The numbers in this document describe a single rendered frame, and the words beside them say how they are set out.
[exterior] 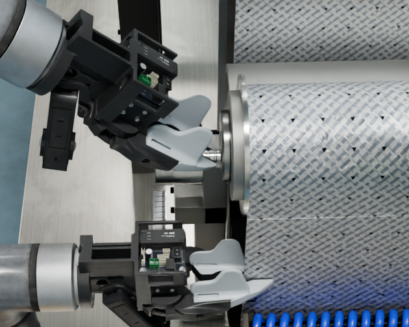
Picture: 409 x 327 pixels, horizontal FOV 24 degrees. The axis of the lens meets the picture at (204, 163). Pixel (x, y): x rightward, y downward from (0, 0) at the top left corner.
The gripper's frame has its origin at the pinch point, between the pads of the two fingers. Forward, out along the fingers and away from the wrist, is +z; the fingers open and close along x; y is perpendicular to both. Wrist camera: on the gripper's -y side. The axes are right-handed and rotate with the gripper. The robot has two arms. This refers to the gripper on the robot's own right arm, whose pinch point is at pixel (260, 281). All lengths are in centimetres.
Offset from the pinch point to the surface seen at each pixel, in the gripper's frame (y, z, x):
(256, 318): -4.6, -0.4, -2.0
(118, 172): -18.9, -18.0, 33.4
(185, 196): 4.8, -8.1, 8.8
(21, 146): -109, -54, 123
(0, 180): -109, -58, 111
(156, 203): -18.8, -12.3, 27.2
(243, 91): 23.5, -2.3, 6.5
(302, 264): 3.5, 4.4, -0.3
